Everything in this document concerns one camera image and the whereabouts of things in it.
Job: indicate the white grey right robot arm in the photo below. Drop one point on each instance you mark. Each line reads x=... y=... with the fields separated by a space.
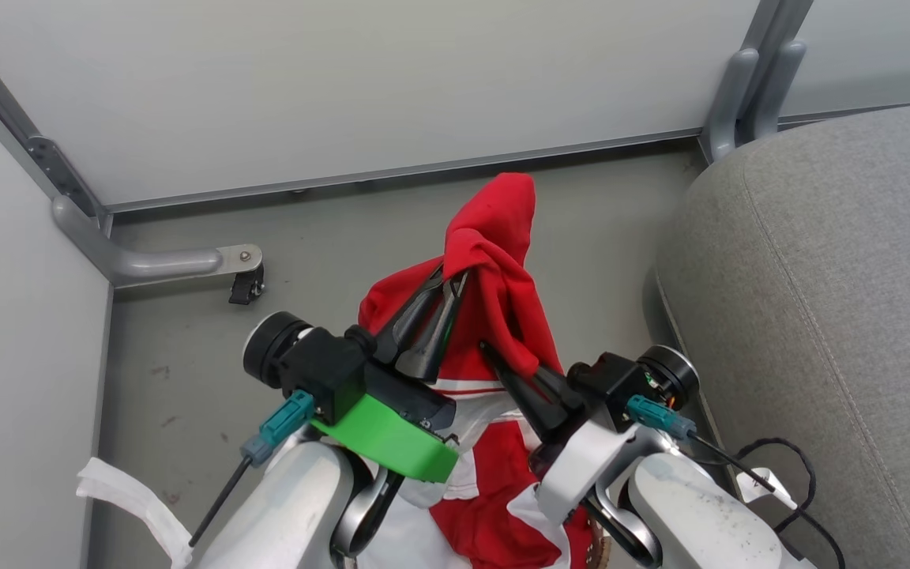
x=700 y=514

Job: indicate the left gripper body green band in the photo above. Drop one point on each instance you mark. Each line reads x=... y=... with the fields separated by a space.
x=392 y=435

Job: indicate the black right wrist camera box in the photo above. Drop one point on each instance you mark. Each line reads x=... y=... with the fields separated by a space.
x=637 y=379

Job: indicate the grey fabric sofa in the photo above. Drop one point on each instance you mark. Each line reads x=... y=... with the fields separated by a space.
x=826 y=300

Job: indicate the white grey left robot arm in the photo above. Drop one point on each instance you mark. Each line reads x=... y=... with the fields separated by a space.
x=297 y=506

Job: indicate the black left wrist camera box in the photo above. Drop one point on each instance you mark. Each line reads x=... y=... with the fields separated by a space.
x=321 y=367

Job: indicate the dark metal hinge bracket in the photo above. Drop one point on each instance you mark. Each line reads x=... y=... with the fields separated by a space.
x=60 y=170

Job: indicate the black caster wheel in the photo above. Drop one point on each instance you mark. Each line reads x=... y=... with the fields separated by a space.
x=246 y=286

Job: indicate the grey metal partition rail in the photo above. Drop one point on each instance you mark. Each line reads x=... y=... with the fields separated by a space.
x=392 y=172

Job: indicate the grey partition leg with plate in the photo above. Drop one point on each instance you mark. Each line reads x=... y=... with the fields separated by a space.
x=155 y=261

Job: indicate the red and white garment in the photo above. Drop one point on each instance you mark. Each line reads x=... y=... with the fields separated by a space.
x=494 y=261

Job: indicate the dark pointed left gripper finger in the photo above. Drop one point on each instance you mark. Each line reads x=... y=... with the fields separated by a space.
x=435 y=340
x=411 y=308

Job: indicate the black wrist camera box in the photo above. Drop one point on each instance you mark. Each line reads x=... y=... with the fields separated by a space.
x=637 y=379
x=321 y=367

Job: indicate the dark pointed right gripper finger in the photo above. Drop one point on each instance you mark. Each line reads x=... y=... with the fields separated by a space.
x=558 y=387
x=522 y=391

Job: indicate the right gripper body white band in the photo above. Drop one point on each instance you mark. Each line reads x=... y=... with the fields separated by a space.
x=581 y=466

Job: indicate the grey curved partition foot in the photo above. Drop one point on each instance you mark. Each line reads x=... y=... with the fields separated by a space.
x=727 y=103
x=775 y=87

